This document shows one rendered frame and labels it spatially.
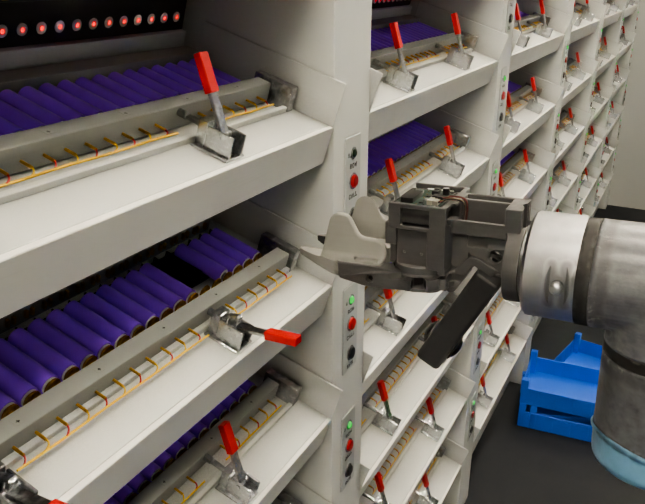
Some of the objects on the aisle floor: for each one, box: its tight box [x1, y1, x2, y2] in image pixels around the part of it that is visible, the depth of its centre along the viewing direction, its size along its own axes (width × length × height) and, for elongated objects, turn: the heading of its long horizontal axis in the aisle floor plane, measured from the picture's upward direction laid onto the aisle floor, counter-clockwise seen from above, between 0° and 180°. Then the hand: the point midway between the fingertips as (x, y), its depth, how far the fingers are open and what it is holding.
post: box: [183, 0, 372, 504], centre depth 94 cm, size 20×9×176 cm, turn 62°
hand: (322, 252), depth 70 cm, fingers open, 3 cm apart
